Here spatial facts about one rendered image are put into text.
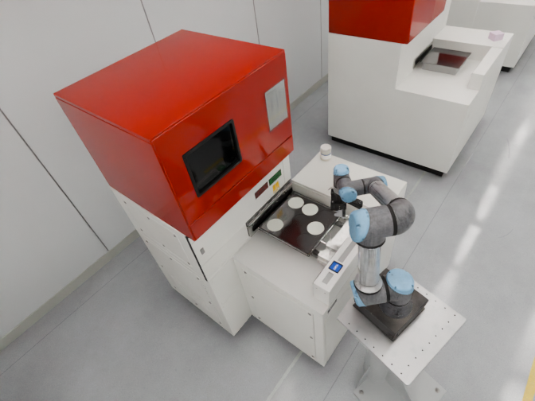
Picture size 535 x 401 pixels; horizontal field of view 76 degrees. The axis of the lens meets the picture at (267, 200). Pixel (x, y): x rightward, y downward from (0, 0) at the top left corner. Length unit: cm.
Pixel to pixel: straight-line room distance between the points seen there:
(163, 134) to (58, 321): 240
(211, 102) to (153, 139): 29
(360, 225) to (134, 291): 237
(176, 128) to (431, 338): 145
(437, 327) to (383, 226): 77
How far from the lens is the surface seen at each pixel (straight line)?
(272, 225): 208
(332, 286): 176
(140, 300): 317
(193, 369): 275
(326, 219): 209
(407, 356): 181
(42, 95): 279
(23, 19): 271
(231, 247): 202
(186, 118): 138
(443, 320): 193
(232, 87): 152
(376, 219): 126
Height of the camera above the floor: 248
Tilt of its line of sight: 45 degrees down
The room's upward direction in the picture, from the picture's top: 10 degrees counter-clockwise
